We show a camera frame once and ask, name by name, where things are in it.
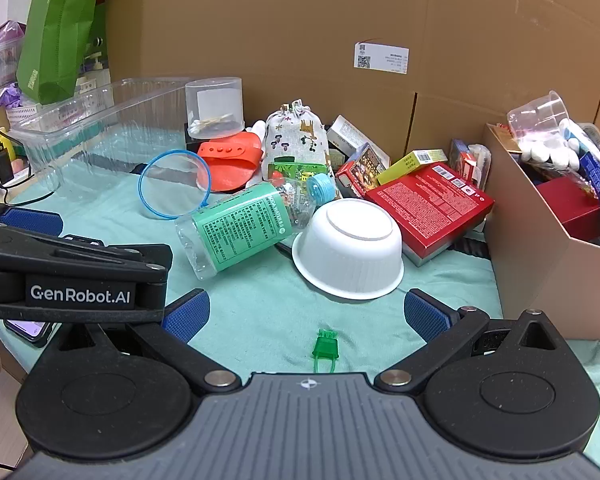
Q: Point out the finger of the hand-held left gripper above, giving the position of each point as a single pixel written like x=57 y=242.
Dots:
x=30 y=221

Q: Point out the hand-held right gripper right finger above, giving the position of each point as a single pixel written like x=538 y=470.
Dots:
x=425 y=317

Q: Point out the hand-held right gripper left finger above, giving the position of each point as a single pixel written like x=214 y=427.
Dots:
x=187 y=316

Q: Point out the black power adapter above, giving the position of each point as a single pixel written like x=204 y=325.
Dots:
x=2 y=165

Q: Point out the smartphone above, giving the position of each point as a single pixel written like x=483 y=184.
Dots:
x=27 y=330

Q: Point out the white plastic bowl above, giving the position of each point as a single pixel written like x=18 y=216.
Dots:
x=347 y=250

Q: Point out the green label plastic bottle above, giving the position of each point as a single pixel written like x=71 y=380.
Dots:
x=240 y=227

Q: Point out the small green plastic clip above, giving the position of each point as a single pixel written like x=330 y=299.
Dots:
x=325 y=347

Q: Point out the white plastic basket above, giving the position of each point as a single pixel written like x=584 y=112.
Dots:
x=22 y=115

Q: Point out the blue-rimmed clear round lid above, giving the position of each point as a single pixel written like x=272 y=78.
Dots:
x=142 y=187

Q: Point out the large red flat box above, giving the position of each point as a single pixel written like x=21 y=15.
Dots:
x=430 y=205

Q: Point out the brown cardboard bin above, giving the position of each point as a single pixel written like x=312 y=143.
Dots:
x=530 y=260

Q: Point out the yellow-green small box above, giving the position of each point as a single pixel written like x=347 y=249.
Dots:
x=410 y=165

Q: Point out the small blue carton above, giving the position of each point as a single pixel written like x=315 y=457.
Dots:
x=459 y=155

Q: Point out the dark red box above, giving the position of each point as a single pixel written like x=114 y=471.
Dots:
x=567 y=205

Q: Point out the green snack packet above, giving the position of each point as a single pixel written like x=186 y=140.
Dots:
x=292 y=166

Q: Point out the purple plastic bag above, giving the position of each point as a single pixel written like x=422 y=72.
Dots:
x=7 y=35

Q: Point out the green non-woven bag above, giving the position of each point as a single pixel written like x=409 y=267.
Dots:
x=55 y=30

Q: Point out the bundle of cotton swabs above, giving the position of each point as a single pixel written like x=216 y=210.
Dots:
x=210 y=122

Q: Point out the white small carton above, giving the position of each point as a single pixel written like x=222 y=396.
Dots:
x=347 y=132

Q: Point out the clear cylindrical plastic container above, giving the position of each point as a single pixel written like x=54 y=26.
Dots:
x=215 y=100

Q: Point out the clear plastic cup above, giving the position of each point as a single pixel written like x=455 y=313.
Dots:
x=537 y=115

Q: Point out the white and blue tube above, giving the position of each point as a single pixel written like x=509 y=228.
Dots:
x=577 y=135

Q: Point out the white shipping label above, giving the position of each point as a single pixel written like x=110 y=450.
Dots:
x=380 y=57

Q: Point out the large brown cardboard box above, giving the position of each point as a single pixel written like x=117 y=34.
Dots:
x=305 y=20

